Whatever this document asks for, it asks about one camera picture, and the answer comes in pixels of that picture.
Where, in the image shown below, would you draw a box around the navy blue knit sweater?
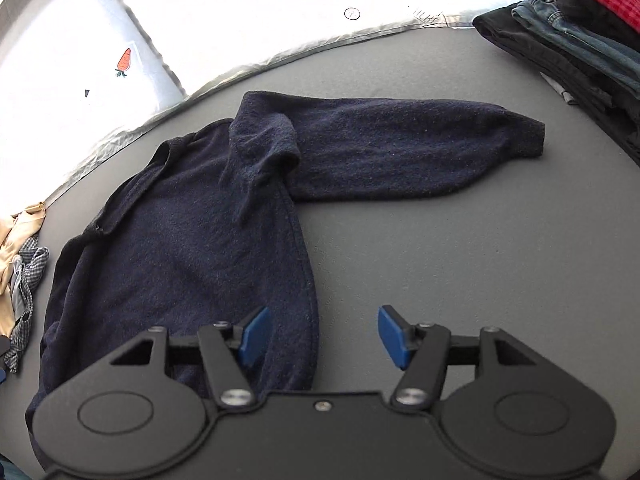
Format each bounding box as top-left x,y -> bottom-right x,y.
24,90 -> 547,466

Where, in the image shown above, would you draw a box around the grey checked crumpled shirt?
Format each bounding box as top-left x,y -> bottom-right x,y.
2,235 -> 50,374

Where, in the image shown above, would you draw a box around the beige crumpled garment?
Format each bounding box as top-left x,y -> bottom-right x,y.
0,203 -> 47,337

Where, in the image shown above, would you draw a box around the black folded garment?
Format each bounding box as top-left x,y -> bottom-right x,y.
472,6 -> 639,162

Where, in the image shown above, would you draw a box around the white carrot print tent cloth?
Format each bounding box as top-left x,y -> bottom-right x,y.
1,0 -> 514,214

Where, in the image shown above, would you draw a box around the blue folded jeans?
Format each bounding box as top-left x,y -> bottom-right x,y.
511,0 -> 639,99

